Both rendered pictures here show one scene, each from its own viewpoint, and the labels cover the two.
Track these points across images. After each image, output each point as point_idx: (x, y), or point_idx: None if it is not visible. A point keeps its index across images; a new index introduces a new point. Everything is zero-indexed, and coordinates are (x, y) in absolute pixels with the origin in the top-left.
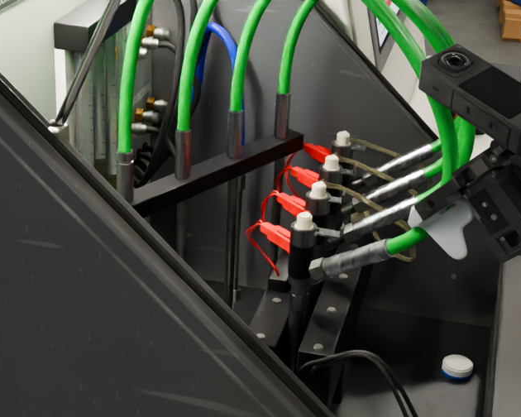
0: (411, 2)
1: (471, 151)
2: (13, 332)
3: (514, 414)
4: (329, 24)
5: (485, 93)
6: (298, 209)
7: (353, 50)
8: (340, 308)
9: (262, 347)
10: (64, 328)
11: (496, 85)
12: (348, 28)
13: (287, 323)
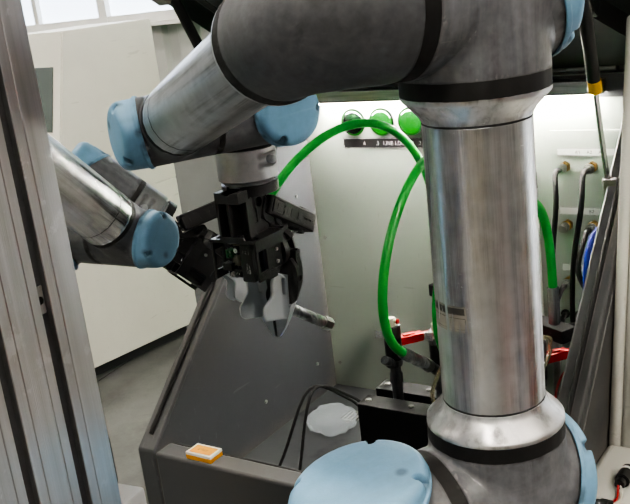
0: (398, 199)
1: (379, 319)
2: None
3: (291, 478)
4: (598, 254)
5: (206, 203)
6: None
7: (592, 283)
8: (413, 410)
9: (218, 281)
10: None
11: (209, 202)
12: (616, 268)
13: (406, 396)
